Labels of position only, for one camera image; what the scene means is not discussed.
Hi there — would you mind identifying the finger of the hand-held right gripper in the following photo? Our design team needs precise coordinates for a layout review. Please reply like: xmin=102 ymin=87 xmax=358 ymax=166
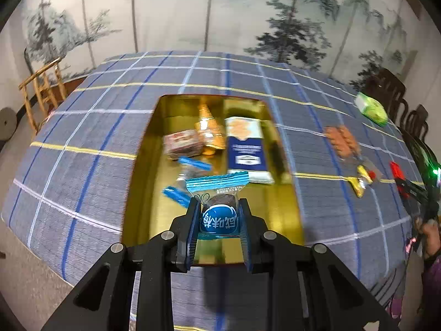
xmin=396 ymin=176 xmax=429 ymax=197
xmin=401 ymin=191 xmax=428 ymax=223

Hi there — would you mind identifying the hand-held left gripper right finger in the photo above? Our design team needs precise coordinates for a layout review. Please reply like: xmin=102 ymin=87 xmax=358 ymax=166
xmin=238 ymin=198 xmax=400 ymax=331

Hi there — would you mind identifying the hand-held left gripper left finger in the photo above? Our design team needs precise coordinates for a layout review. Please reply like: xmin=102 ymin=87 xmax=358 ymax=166
xmin=41 ymin=198 xmax=202 ymax=331

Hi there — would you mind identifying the red snack packet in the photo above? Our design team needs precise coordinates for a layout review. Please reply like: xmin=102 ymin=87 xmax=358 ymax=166
xmin=389 ymin=161 xmax=405 ymax=183

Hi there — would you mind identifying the blue-ended clear cake packet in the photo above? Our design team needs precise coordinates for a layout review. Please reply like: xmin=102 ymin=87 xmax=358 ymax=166
xmin=162 ymin=156 xmax=212 ymax=208
xmin=185 ymin=172 xmax=249 ymax=242

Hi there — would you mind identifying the yellow snack packet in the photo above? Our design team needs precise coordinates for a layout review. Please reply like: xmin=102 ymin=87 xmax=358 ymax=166
xmin=346 ymin=165 xmax=376 ymax=199

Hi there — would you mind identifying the red tin box gold interior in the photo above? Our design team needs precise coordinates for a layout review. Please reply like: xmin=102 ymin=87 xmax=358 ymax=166
xmin=121 ymin=93 xmax=306 ymax=267

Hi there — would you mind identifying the blue cracker packet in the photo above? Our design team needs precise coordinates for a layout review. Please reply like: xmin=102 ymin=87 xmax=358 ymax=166
xmin=225 ymin=116 xmax=276 ymax=184

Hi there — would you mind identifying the sausage snack packet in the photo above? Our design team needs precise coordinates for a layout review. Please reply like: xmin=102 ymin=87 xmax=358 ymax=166
xmin=324 ymin=125 xmax=362 ymax=161

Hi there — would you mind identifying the reddish-brown cake clear packet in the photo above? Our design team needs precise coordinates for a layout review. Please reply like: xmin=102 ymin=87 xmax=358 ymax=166
xmin=163 ymin=129 xmax=205 ymax=161

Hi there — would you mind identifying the orange snack packet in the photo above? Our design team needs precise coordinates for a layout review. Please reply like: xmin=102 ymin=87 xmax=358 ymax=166
xmin=195 ymin=103 xmax=228 ymax=156

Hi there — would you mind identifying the person's right hand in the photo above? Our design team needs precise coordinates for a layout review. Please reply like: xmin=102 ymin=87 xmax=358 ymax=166
xmin=415 ymin=219 xmax=441 ymax=259

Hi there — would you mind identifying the dark wooden chair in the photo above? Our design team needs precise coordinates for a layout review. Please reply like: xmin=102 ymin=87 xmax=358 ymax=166
xmin=401 ymin=104 xmax=429 ymax=145
xmin=363 ymin=68 xmax=407 ymax=121

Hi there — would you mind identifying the green packet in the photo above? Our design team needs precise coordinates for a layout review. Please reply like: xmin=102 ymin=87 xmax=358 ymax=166
xmin=354 ymin=92 xmax=389 ymax=127

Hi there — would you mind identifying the purple clothing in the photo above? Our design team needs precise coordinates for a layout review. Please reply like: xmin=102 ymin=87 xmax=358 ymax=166
xmin=386 ymin=255 xmax=441 ymax=331

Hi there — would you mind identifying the blue-grey plaid tablecloth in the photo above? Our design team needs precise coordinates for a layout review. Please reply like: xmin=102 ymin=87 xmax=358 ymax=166
xmin=2 ymin=51 xmax=424 ymax=331

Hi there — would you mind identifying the light wooden stool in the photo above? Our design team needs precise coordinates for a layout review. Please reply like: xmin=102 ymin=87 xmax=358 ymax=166
xmin=19 ymin=57 xmax=68 ymax=135

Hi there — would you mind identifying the round grey millstone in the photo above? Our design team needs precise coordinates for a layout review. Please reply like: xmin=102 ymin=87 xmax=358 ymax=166
xmin=0 ymin=108 xmax=16 ymax=142

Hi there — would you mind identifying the landscape painted folding screen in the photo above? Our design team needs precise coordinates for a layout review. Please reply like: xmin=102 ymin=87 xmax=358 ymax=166
xmin=21 ymin=0 xmax=424 ymax=87

